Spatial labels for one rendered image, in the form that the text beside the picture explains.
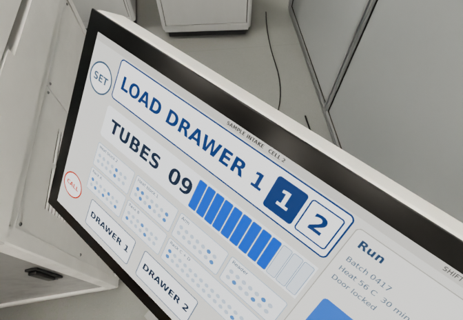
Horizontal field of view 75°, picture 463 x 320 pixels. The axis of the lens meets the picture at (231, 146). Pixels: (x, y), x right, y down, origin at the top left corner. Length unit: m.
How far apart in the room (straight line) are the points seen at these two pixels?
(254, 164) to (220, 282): 0.14
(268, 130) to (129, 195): 0.21
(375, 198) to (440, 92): 0.84
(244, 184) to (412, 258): 0.15
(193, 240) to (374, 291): 0.19
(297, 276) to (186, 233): 0.13
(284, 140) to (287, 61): 1.87
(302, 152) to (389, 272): 0.12
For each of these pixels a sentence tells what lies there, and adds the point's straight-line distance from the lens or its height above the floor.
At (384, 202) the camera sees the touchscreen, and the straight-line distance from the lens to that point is 0.27.
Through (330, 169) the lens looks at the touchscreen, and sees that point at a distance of 0.27.
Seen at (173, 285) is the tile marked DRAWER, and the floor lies 1.01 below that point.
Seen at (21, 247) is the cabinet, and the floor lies 0.74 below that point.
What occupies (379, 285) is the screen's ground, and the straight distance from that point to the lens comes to 0.30.
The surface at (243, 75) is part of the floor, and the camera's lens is 2.00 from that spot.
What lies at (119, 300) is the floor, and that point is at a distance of 1.50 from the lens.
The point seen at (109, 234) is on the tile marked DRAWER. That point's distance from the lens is 0.46.
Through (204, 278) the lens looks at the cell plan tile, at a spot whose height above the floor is 1.05.
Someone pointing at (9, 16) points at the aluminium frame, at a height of 0.96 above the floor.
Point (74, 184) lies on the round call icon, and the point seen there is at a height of 1.02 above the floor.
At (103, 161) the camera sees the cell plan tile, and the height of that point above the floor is 1.07.
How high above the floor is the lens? 1.42
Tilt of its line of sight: 58 degrees down
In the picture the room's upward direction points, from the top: straight up
